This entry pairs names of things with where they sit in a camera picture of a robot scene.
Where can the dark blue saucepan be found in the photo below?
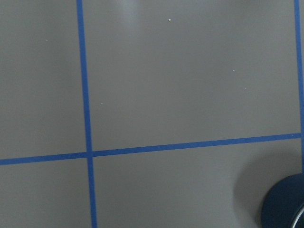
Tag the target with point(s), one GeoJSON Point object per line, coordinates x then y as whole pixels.
{"type": "Point", "coordinates": [283, 206]}

